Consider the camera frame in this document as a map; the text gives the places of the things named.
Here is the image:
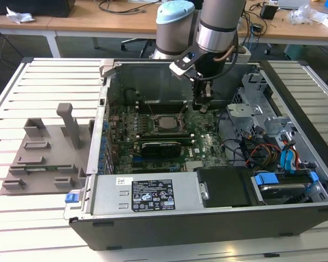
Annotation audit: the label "grey power supply unit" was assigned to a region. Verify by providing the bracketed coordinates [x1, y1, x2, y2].
[90, 174, 202, 216]

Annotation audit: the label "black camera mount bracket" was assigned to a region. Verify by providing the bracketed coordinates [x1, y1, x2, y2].
[174, 50, 203, 74]

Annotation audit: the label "wooden desk with cables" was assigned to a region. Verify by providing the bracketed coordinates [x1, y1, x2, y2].
[244, 0, 328, 46]

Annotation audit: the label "silver finned heatsink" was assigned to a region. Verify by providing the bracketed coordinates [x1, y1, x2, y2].
[186, 160, 206, 172]

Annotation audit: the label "teal bin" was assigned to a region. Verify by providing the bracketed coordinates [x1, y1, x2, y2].
[283, 44, 304, 61]

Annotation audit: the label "black RAM slot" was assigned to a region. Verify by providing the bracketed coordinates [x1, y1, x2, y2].
[136, 132, 194, 136]
[136, 136, 195, 141]
[136, 99, 187, 104]
[137, 108, 188, 114]
[136, 134, 194, 139]
[136, 105, 188, 110]
[136, 138, 195, 144]
[136, 103, 187, 107]

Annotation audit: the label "grey parts rack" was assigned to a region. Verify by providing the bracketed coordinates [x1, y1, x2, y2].
[1, 102, 95, 196]

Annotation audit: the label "blue flat data wire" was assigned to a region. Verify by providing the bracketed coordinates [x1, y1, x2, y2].
[280, 140, 298, 175]

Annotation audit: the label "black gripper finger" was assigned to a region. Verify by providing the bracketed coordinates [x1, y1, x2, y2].
[192, 73, 216, 106]

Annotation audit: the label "grey laptop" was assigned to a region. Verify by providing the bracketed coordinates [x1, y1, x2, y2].
[278, 0, 310, 9]

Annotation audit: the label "metal socket cover frame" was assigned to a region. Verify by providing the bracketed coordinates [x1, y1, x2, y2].
[177, 105, 194, 131]

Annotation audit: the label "hard disk in blue carrier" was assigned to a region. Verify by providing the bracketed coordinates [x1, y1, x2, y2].
[251, 171, 322, 206]

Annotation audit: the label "yellow red power wires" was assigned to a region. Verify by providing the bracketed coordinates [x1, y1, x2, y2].
[245, 143, 282, 167]

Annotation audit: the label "green motherboard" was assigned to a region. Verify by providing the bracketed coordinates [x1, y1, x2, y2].
[108, 102, 229, 175]

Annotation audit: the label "black office chair base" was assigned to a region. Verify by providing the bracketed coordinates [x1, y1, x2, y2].
[120, 38, 156, 58]

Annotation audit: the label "silver metal drive cage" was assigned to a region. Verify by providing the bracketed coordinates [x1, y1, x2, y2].
[225, 68, 301, 153]

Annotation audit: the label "green RAM stick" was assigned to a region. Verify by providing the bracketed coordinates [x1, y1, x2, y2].
[26, 165, 72, 173]

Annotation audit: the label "black open PC case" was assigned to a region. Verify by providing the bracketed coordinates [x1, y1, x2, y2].
[64, 58, 328, 252]

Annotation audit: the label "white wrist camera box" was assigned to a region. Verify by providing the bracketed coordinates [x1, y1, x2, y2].
[168, 62, 195, 80]

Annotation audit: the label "clear plastic bag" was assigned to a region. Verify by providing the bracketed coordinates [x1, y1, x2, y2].
[288, 3, 328, 26]

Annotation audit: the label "wooden desk with white legs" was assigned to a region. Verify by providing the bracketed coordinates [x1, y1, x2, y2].
[0, 0, 159, 58]

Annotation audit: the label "black graphics card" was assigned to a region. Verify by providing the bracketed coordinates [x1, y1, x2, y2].
[140, 141, 183, 159]

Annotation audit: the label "CPU socket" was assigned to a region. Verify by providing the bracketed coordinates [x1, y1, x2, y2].
[152, 113, 186, 132]

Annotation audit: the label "black looped wire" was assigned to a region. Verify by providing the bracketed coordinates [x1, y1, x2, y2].
[215, 108, 244, 166]

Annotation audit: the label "small black box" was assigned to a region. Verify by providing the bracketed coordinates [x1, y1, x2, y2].
[259, 3, 279, 20]

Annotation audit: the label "black plastic shroud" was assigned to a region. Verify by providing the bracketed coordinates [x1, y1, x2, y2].
[194, 166, 254, 208]

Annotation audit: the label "blue case latch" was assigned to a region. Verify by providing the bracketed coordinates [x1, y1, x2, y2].
[65, 192, 79, 205]

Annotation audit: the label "crumpled white paper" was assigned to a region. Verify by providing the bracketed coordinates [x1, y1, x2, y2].
[5, 7, 36, 25]

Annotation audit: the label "large black box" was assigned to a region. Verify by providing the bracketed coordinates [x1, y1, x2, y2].
[0, 0, 77, 17]

